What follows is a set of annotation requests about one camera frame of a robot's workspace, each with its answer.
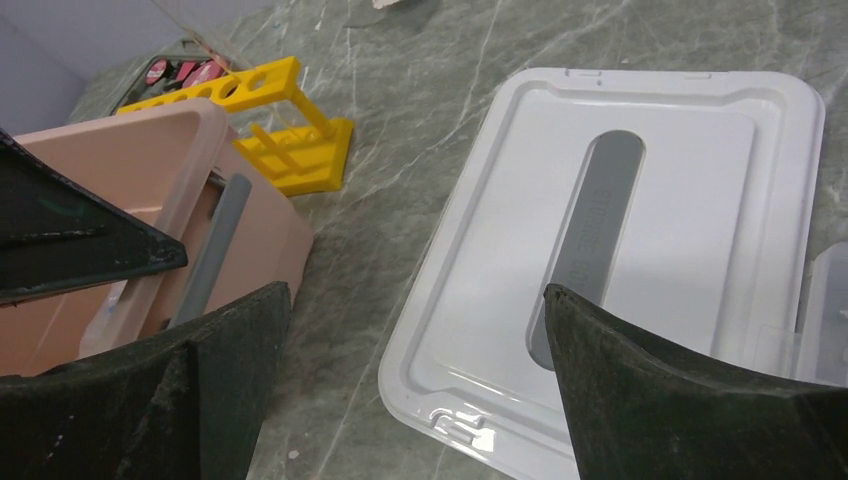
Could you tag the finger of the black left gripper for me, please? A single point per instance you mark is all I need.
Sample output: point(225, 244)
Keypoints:
point(58, 237)

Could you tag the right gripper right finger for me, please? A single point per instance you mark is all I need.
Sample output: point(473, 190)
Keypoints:
point(639, 406)

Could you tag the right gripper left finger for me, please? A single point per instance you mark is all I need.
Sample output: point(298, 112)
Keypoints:
point(186, 403)

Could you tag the pink plastic bin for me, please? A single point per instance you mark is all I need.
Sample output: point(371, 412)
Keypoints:
point(154, 165)

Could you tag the white bin lid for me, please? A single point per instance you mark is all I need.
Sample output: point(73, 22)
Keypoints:
point(678, 201)

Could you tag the yellow test tube rack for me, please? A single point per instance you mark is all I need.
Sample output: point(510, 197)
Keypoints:
point(292, 143)

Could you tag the grey tool case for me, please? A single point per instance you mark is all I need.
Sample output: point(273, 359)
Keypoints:
point(169, 72)

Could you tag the grey bin latch handle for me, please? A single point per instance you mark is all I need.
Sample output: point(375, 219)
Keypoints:
point(229, 208)

